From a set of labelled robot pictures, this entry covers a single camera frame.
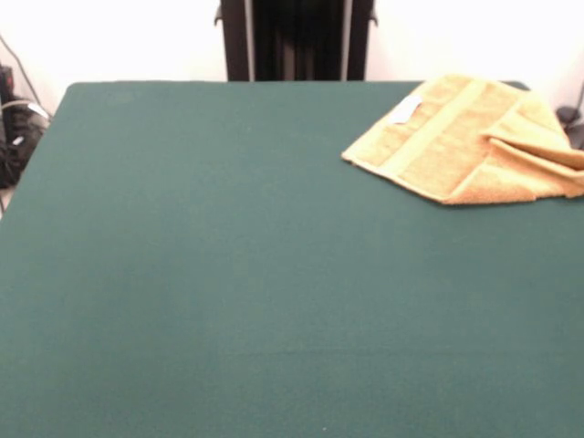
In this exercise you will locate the orange terry towel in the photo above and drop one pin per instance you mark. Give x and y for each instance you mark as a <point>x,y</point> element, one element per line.
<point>456,146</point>

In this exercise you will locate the dark green table cloth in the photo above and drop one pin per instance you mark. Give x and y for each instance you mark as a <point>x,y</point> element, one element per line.
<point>182,274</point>

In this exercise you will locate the black stand base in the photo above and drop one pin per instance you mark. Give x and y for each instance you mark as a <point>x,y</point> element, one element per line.
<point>568,114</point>

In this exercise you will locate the black power strip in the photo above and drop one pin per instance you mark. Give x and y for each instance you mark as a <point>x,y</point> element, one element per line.
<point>5,78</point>

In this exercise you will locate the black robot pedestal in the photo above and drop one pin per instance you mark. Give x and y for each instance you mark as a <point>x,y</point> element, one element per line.
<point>296,36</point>

